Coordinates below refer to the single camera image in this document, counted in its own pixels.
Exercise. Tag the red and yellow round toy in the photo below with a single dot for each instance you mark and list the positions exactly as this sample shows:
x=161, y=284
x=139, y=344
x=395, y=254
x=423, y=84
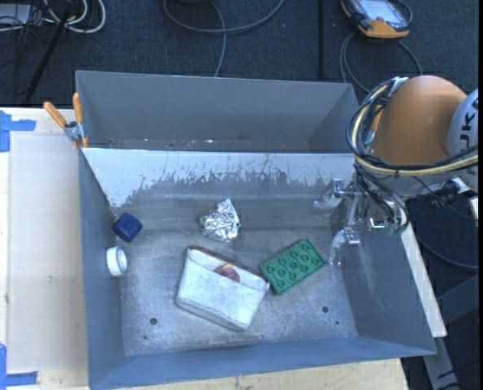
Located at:
x=229, y=272

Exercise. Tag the dark blue cube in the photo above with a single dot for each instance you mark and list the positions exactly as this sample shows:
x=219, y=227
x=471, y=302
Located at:
x=126, y=226

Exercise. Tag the green studded flat block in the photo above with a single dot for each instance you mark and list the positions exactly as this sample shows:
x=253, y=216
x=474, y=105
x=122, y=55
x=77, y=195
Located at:
x=291, y=265

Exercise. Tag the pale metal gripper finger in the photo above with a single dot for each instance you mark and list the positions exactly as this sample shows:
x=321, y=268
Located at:
x=338, y=244
x=326, y=203

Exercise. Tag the pale wood flat board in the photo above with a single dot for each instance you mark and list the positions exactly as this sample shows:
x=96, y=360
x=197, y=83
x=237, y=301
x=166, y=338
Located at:
x=46, y=238

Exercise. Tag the grey metal bin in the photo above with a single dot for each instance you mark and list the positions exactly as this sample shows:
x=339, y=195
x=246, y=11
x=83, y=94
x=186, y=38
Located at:
x=208, y=323

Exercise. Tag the crumpled silver foil ball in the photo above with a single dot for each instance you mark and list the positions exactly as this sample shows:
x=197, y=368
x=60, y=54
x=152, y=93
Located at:
x=221, y=222

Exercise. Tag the white cloth pouch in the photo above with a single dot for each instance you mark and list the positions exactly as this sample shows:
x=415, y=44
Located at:
x=216, y=299

